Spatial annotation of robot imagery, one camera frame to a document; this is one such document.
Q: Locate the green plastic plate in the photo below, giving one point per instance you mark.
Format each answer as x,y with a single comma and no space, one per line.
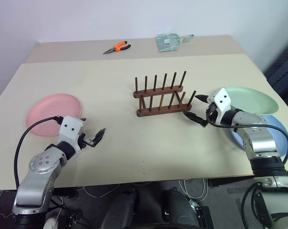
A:
253,100

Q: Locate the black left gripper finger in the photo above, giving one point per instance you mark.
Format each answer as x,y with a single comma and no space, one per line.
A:
99,135
83,119

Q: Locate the red plastic plate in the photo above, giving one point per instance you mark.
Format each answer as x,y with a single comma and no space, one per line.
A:
51,112

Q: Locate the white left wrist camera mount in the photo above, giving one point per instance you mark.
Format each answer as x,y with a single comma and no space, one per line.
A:
70,130

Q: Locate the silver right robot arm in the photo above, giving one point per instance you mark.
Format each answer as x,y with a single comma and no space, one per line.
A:
260,140

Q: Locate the black equipment beside table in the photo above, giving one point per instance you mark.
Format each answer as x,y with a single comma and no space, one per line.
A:
283,69

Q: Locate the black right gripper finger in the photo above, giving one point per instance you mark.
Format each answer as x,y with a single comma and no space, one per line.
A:
202,97
195,117

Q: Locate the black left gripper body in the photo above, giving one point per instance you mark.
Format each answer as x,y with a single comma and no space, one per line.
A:
88,141

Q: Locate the pale green plastic dustpan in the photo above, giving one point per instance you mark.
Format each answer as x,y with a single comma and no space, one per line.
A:
167,43

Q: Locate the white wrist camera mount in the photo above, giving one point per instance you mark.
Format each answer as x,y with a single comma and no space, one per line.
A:
221,100
70,130

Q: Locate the blue plastic plate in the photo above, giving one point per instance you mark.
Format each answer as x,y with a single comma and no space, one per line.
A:
277,124

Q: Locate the black metal bracket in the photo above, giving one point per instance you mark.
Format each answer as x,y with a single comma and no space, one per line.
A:
202,217

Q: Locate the dark rounded shape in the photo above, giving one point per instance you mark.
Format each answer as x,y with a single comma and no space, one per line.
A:
179,210
121,210

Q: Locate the wooden dish rack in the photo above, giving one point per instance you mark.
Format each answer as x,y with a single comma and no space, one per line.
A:
163,110

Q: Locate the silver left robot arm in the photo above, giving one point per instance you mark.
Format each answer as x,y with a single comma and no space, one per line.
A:
39,181

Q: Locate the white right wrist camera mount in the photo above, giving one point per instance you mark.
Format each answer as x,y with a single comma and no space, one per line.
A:
221,100

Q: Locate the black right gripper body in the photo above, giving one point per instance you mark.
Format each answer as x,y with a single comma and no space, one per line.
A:
212,114

